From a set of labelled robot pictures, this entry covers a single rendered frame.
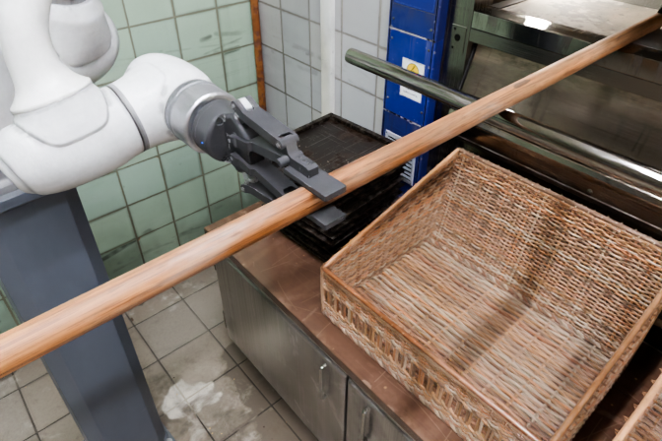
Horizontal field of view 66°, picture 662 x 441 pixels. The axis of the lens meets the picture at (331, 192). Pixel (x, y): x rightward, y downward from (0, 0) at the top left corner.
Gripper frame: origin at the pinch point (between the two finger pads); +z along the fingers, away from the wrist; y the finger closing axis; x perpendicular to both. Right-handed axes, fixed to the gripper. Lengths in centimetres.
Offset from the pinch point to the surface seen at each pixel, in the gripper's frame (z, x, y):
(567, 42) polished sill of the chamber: -9, -73, 3
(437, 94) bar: -11.2, -35.5, 3.3
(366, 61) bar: -28.1, -35.9, 2.8
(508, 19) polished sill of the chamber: -23, -74, 2
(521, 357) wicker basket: 12, -47, 60
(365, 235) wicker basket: -26, -37, 44
